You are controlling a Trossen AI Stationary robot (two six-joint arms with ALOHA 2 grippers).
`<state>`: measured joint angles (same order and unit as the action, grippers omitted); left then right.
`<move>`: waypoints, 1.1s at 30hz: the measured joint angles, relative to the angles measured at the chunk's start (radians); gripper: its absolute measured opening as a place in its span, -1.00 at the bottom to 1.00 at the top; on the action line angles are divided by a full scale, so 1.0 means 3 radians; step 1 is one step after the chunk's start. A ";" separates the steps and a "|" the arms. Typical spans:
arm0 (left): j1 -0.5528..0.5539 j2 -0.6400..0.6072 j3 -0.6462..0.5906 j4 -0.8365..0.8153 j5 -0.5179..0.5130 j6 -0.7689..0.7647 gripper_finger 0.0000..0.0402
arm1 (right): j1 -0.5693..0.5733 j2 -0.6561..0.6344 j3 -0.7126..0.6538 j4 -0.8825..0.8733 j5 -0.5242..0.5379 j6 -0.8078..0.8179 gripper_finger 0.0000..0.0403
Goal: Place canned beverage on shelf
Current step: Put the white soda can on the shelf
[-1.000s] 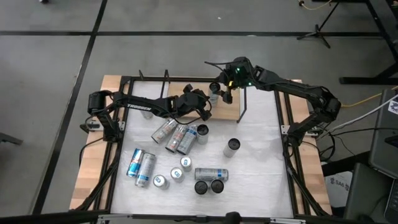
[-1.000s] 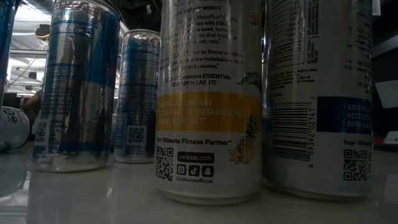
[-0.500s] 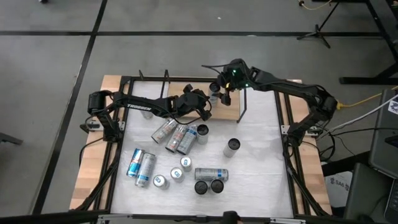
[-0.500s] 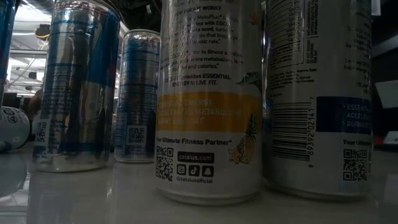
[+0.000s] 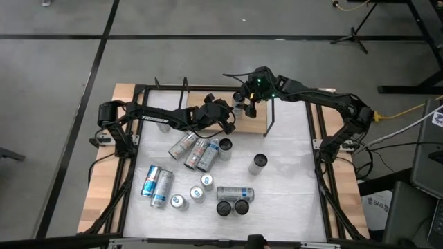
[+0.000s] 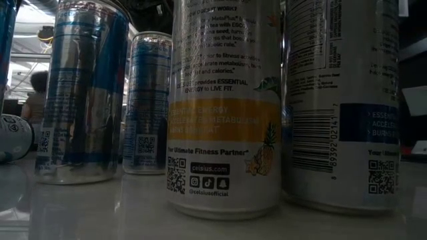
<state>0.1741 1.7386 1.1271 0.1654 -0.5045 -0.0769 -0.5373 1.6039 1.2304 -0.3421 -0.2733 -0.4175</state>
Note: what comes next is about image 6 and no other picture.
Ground white Celsius can pineapple print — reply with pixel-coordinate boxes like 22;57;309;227
165;0;283;221

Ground silver blue Red Bull can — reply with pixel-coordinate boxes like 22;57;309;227
121;31;173;175
34;0;130;185
0;0;17;111

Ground white Celsius can blue band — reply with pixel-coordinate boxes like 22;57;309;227
282;0;401;214

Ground person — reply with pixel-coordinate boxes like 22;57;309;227
20;70;51;153

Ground grey metal rack beams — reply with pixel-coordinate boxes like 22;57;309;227
6;6;54;103

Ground tall silver Red Bull can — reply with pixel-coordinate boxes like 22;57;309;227
0;113;34;164

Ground white paper sheet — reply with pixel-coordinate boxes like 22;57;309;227
402;85;427;117

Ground small white box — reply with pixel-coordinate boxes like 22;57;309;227
410;139;427;155

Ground black yellow cable reel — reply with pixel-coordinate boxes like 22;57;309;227
36;25;55;43

